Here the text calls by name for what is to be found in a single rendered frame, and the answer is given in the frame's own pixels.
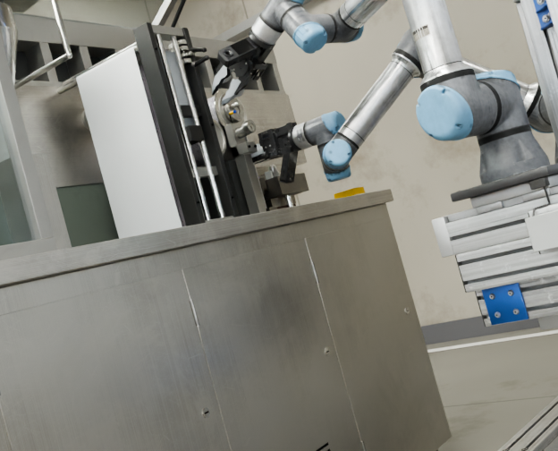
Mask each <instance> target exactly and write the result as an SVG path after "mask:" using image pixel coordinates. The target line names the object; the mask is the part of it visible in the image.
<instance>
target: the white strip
mask: <svg viewBox="0 0 558 451"><path fill-rule="evenodd" d="M138 52H139V50H138V46H137V45H136V46H134V47H131V48H129V49H127V50H125V51H123V52H122V53H120V54H119V55H116V56H114V57H113V58H111V59H109V60H107V61H105V62H103V63H102V64H100V65H98V66H96V67H94V68H93V69H91V70H89V71H87V72H85V73H83V74H82V75H80V76H78V77H77V78H75V79H73V80H71V81H69V82H67V83H65V84H64V85H62V86H61V87H59V88H57V89H56V91H57V93H58V94H62V93H64V92H65V91H67V90H69V89H72V88H73V87H75V86H77V85H78V86H79V90H80V96H81V99H82V103H83V106H84V109H85V113H86V117H87V120H88V123H89V129H90V132H91V136H92V140H93V143H94V146H95V150H96V153H97V159H98V163H99V166H100V169H101V173H102V176H103V179H104V183H105V187H106V192H107V196H108V199H109V203H110V206H111V210H112V213H113V216H114V222H115V226H116V229H117V233H118V236H119V239H120V238H125V237H130V236H135V235H140V234H149V233H154V232H159V231H164V230H169V229H174V228H178V227H182V223H181V220H180V217H179V213H178V209H177V207H176V203H175V199H174V196H173V190H172V187H171V184H170V180H169V177H168V173H167V170H166V166H165V161H164V157H163V154H162V150H161V147H160V144H159V140H158V137H157V134H156V127H155V125H154V121H153V117H152V114H151V111H150V107H149V104H148V98H147V95H146V91H145V88H144V85H143V81H142V78H141V75H140V69H139V66H138V62H137V58H136V56H135V55H136V54H137V53H138Z"/></svg>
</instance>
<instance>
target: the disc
mask: <svg viewBox="0 0 558 451"><path fill-rule="evenodd" d="M227 90H228V89H220V90H218V91H217V93H216V95H215V101H214V105H215V111H216V116H217V118H218V120H219V122H220V124H221V125H222V126H223V127H224V126H225V125H226V123H225V121H224V119H223V117H222V116H221V114H220V110H219V99H220V97H221V96H222V95H223V94H225V93H226V91H227ZM236 99H237V100H239V101H240V103H241V100H240V99H239V98H236ZM241 105H242V107H243V110H244V122H245V121H247V115H246V111H245V108H244V106H243V104H242V103H241Z"/></svg>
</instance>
